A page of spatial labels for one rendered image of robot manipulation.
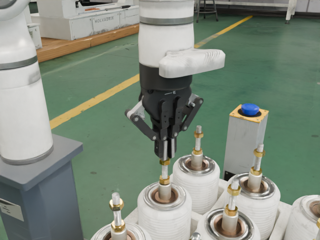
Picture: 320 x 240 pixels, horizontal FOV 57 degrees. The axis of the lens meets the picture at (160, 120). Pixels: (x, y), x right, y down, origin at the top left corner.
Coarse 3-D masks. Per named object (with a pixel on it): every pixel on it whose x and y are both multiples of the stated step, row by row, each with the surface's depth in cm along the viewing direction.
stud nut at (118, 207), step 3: (120, 198) 40; (111, 201) 39; (120, 201) 39; (111, 204) 39; (117, 204) 39; (120, 204) 39; (123, 204) 40; (111, 207) 39; (114, 207) 39; (117, 207) 39; (120, 207) 39; (114, 210) 39; (117, 210) 39
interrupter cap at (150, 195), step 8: (152, 184) 54; (176, 184) 54; (144, 192) 52; (152, 192) 52; (176, 192) 52; (184, 192) 52; (144, 200) 50; (152, 200) 50; (160, 200) 50; (168, 200) 50; (176, 200) 50; (184, 200) 50; (152, 208) 49; (160, 208) 48; (168, 208) 48; (176, 208) 49
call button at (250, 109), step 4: (244, 104) 68; (248, 104) 68; (252, 104) 68; (244, 108) 66; (248, 108) 66; (252, 108) 66; (256, 108) 66; (244, 112) 67; (248, 112) 66; (252, 112) 66; (256, 112) 66
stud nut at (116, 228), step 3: (123, 222) 41; (111, 225) 41; (114, 225) 41; (120, 225) 41; (123, 225) 41; (114, 228) 40; (117, 228) 40; (120, 228) 40; (123, 228) 41; (114, 231) 40; (117, 231) 40; (120, 231) 41
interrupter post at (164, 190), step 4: (160, 184) 50; (164, 184) 50; (168, 184) 50; (160, 188) 50; (164, 188) 49; (168, 188) 50; (160, 192) 50; (164, 192) 50; (168, 192) 50; (160, 196) 50; (164, 196) 50; (168, 196) 50
